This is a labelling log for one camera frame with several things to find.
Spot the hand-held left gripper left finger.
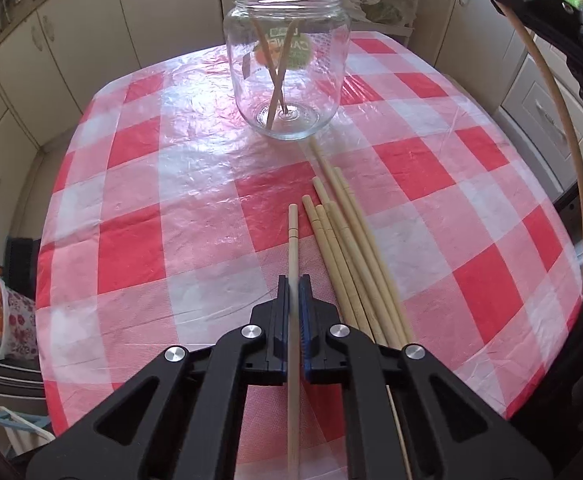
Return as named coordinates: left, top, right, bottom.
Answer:
left=22, top=274, right=292, bottom=480

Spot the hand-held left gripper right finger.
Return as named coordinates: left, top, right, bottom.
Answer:
left=299, top=274, right=556, bottom=480

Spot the bunch of chopsticks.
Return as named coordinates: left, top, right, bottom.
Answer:
left=302, top=139, right=416, bottom=480

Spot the clear glass jar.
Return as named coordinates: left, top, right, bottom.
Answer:
left=222, top=0, right=351, bottom=141

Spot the white double-door cabinet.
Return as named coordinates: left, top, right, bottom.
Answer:
left=416, top=0, right=557, bottom=116

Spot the white drawer cabinet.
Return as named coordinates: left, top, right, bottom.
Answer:
left=500, top=55, right=583, bottom=196

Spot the green plastic bag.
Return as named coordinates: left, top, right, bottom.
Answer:
left=371, top=0, right=408, bottom=26

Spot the white plastic bag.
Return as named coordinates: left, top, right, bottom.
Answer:
left=346, top=0, right=387, bottom=21

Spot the red white checkered tablecloth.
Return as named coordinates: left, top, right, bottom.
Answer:
left=36, top=30, right=583, bottom=480

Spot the black bin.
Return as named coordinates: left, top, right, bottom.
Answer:
left=4, top=236, right=41, bottom=291

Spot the floral bag with oranges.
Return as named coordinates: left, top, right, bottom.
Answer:
left=0, top=247, right=40, bottom=361

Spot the white sink cabinet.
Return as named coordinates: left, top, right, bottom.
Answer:
left=0, top=0, right=232, bottom=126

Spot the pale blue frame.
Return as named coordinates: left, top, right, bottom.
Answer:
left=0, top=404, right=55, bottom=445

